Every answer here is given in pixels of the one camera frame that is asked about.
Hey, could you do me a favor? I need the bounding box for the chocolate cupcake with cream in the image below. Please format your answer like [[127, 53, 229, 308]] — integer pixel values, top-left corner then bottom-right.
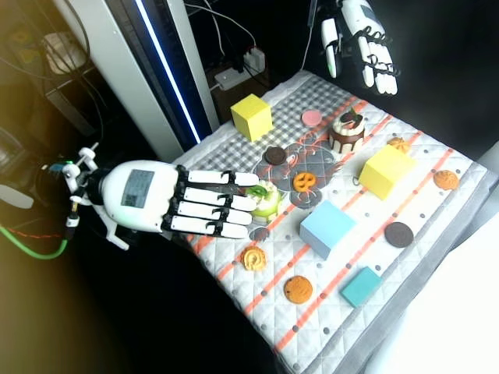
[[328, 107, 366, 153]]

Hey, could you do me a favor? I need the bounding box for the green cupcake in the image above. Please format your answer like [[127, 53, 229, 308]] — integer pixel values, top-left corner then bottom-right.
[[245, 181, 282, 225]]

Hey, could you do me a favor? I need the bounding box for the yellow foam cube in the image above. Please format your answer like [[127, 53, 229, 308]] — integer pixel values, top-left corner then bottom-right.
[[358, 144, 418, 202], [229, 93, 273, 143]]

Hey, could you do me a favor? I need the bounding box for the light blue block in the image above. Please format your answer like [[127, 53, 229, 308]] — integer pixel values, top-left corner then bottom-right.
[[299, 200, 358, 261]]

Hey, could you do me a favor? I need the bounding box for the pink round macaron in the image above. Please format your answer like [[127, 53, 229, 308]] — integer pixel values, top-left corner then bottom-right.
[[301, 109, 324, 127]]

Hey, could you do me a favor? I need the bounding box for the small golden flower cookie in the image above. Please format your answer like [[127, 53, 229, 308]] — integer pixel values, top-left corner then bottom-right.
[[388, 136, 412, 153]]

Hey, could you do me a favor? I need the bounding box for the white charger plug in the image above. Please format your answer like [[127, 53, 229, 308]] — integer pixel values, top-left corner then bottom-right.
[[243, 46, 266, 73]]

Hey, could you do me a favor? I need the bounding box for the dark chocolate sandwich cookie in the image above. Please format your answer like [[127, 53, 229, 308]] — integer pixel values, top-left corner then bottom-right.
[[384, 221, 415, 249], [264, 146, 288, 165]]

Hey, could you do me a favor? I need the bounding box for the bumpy orange round cookie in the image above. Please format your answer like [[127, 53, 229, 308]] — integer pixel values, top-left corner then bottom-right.
[[434, 169, 460, 191]]

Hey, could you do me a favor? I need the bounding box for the white power strip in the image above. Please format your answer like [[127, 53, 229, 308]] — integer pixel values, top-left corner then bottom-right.
[[214, 65, 253, 91]]

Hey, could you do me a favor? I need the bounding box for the orange pretzel cookie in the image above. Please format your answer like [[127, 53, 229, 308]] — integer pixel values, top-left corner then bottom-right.
[[292, 171, 316, 193]]

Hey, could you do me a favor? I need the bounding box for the brown box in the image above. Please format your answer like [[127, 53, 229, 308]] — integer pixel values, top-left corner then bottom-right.
[[206, 65, 271, 122]]

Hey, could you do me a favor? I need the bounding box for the teal foam block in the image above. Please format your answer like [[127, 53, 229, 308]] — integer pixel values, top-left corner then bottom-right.
[[339, 266, 384, 309]]

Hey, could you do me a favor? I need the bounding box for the yellow swirl cookie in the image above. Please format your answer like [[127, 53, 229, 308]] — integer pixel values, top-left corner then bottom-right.
[[240, 245, 268, 272]]

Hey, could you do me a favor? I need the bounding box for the round orange chip cookie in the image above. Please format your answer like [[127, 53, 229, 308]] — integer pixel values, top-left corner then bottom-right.
[[283, 275, 314, 305]]

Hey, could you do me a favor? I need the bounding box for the white pillar with blue light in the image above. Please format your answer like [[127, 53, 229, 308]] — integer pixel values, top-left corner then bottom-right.
[[52, 0, 221, 163]]

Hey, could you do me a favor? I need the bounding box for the grey quilt with bear print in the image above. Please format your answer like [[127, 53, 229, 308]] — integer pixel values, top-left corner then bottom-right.
[[173, 69, 488, 374]]

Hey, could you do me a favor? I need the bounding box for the pale plastic container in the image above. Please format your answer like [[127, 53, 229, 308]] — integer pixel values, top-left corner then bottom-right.
[[42, 31, 90, 75]]

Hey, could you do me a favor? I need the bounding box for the white cable with grey dongle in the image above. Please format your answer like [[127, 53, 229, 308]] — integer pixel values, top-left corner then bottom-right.
[[301, 0, 317, 72]]

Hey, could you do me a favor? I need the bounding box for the green cable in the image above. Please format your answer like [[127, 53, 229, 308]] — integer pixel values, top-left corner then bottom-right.
[[0, 225, 69, 261]]

